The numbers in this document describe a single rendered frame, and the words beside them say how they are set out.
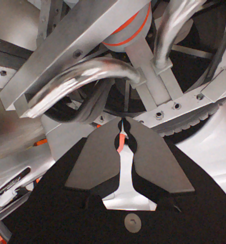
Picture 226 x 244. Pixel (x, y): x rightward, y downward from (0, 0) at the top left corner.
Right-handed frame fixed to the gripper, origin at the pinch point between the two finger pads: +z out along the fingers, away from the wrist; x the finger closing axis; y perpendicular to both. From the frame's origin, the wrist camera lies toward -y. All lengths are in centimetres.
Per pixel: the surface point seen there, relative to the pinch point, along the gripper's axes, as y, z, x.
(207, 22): -14, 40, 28
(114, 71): -3.6, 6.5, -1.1
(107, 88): 0.8, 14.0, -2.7
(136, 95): 20, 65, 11
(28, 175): 180, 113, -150
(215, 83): -0.6, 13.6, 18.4
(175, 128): 13.4, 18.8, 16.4
